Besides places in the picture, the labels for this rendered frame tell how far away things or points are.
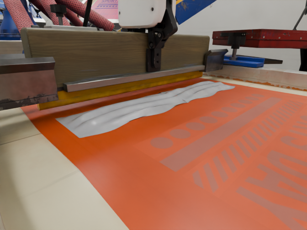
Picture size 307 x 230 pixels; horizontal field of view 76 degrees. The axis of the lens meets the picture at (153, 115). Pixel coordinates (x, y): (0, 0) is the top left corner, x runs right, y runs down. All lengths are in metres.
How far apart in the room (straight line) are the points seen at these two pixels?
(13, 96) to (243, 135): 0.25
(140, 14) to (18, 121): 0.23
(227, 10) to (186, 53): 2.12
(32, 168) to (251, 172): 0.17
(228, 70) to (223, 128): 0.33
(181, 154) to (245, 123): 0.11
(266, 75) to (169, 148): 0.38
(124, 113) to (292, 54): 2.12
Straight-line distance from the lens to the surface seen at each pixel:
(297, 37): 1.33
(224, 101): 0.35
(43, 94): 0.26
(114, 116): 0.25
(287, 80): 0.52
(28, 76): 0.26
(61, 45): 0.28
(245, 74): 0.54
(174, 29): 0.33
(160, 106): 0.28
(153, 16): 0.32
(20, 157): 0.20
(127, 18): 0.37
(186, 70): 0.42
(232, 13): 2.52
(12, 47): 0.51
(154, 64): 0.35
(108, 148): 0.19
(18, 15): 0.81
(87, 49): 0.29
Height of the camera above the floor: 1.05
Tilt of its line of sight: 22 degrees down
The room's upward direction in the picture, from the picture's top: 1 degrees clockwise
